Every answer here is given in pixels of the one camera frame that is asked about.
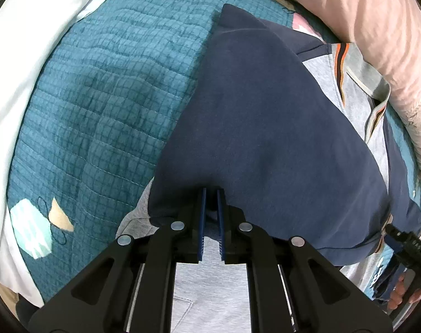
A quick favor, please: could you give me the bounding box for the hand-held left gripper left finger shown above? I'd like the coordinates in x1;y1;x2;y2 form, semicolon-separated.
28;187;208;333

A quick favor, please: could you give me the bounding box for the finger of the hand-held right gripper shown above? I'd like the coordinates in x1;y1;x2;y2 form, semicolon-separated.
385;224;410;252

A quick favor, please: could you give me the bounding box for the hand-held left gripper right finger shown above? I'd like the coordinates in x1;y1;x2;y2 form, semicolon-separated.
216;188;394;333

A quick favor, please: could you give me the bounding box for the grey and navy sweatshirt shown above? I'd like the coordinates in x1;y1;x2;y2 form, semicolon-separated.
117;3;421;333

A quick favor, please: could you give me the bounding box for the person's right hand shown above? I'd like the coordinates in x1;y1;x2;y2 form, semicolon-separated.
387;273;417;314

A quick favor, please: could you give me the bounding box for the teal quilted blanket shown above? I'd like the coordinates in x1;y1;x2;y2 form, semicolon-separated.
7;0;421;302

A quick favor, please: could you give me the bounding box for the pink duvet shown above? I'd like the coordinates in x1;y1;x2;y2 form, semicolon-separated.
245;0;421;183

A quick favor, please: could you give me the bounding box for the white bed sheet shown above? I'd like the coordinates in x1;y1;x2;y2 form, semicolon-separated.
0;0;136;307

